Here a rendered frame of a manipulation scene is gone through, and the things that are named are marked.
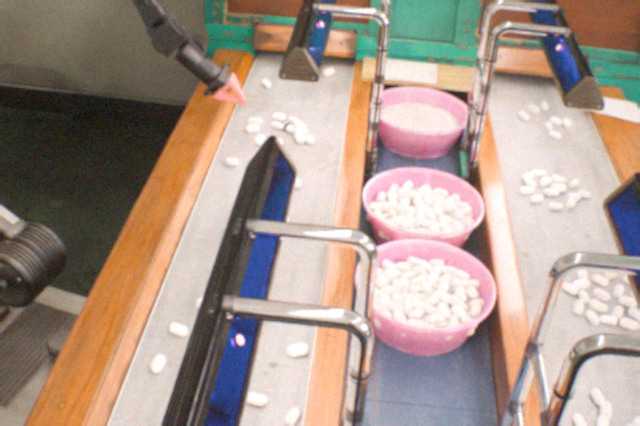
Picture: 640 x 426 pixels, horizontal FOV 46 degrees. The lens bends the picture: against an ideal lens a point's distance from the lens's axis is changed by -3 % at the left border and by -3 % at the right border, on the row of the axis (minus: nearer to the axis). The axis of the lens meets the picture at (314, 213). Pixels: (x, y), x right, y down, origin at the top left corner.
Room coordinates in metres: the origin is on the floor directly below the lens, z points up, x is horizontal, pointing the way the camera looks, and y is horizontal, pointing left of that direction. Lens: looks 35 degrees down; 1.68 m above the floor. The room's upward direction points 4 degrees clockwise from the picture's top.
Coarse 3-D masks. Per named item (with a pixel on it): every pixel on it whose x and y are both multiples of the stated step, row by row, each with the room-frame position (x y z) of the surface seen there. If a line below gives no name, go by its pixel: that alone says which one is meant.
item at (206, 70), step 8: (200, 64) 1.72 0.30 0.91; (208, 64) 1.72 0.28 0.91; (216, 64) 1.74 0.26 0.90; (224, 64) 1.77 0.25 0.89; (192, 72) 1.72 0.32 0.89; (200, 72) 1.71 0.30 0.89; (208, 72) 1.71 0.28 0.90; (216, 72) 1.72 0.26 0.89; (208, 80) 1.71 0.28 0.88; (216, 80) 1.69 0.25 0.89; (208, 88) 1.69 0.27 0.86
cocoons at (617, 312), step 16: (528, 176) 1.55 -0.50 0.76; (544, 176) 1.57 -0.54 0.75; (528, 192) 1.49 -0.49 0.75; (544, 192) 1.49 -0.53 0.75; (560, 208) 1.43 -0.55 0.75; (608, 272) 1.20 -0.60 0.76; (576, 288) 1.14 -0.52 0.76; (576, 304) 1.09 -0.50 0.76; (592, 304) 1.10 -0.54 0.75; (624, 304) 1.11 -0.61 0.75; (592, 320) 1.05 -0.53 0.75; (608, 320) 1.06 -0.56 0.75; (624, 320) 1.05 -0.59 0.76; (576, 416) 0.82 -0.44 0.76; (608, 416) 0.82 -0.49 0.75
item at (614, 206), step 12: (636, 180) 0.97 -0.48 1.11; (612, 192) 0.99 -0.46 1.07; (624, 192) 0.97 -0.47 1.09; (636, 192) 0.95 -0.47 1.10; (612, 204) 0.97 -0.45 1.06; (624, 204) 0.95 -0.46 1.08; (636, 204) 0.93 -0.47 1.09; (612, 216) 0.94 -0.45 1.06; (624, 216) 0.93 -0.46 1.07; (636, 216) 0.91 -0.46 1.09; (612, 228) 0.93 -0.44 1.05; (624, 228) 0.90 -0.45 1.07; (636, 228) 0.88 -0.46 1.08; (624, 240) 0.88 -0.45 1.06; (636, 240) 0.86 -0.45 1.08; (624, 252) 0.86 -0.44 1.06; (636, 252) 0.84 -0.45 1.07; (636, 276) 0.80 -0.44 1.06; (636, 288) 0.78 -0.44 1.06; (636, 300) 0.77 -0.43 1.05
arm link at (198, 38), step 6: (174, 18) 1.75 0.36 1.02; (174, 24) 1.73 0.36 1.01; (180, 24) 1.75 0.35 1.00; (180, 30) 1.73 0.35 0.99; (186, 30) 1.75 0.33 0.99; (192, 30) 1.83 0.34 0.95; (186, 36) 1.73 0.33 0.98; (192, 36) 1.81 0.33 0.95; (198, 36) 1.82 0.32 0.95; (204, 36) 1.84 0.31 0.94; (150, 42) 1.74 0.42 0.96; (180, 42) 1.73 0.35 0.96; (198, 42) 1.78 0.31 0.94; (204, 42) 1.81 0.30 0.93; (156, 48) 1.73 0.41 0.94; (174, 48) 1.73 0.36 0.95; (204, 48) 1.79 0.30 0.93; (168, 54) 1.73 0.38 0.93
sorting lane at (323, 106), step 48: (288, 96) 1.92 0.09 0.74; (336, 96) 1.94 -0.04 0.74; (240, 144) 1.64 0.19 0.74; (288, 144) 1.66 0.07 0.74; (336, 144) 1.67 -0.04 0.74; (336, 192) 1.45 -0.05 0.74; (192, 240) 1.24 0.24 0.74; (192, 288) 1.09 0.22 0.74; (288, 288) 1.11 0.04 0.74; (144, 336) 0.96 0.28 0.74; (288, 336) 0.98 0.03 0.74; (144, 384) 0.85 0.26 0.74; (288, 384) 0.87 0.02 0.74
